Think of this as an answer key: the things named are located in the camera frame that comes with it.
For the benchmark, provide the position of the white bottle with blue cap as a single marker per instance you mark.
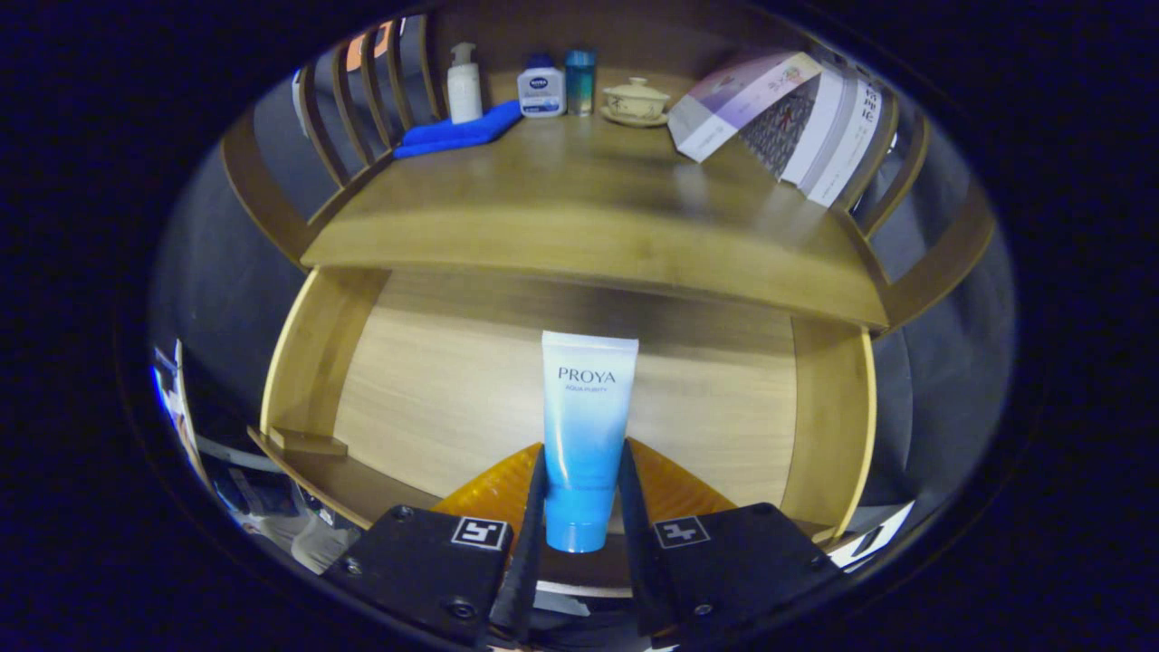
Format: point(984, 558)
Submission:
point(541, 91)

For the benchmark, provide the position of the brown wooden cabinet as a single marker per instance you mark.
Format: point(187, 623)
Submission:
point(263, 204)

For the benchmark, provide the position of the beige lidded teacup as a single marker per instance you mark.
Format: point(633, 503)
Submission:
point(636, 101)

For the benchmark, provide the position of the teal bottle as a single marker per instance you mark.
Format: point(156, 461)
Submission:
point(579, 81)

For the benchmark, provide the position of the wooden countertop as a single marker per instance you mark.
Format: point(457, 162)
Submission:
point(543, 199)

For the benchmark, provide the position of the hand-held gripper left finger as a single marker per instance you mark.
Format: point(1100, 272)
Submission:
point(530, 580)

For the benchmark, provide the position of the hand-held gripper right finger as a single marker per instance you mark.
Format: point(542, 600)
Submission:
point(638, 580)

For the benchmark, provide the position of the blue folded cloth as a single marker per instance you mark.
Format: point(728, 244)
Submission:
point(457, 134)

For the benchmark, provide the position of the purple and white book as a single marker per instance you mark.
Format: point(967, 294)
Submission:
point(733, 100)

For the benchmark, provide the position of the book with patterned cover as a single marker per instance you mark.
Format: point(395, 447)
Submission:
point(783, 127)

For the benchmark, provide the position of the brown wooden drawer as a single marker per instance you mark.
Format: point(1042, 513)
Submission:
point(435, 398)

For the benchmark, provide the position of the white pump bottle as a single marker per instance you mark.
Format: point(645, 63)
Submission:
point(464, 91)

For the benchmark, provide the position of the white and blue tube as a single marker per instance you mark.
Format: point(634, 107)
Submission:
point(587, 426)

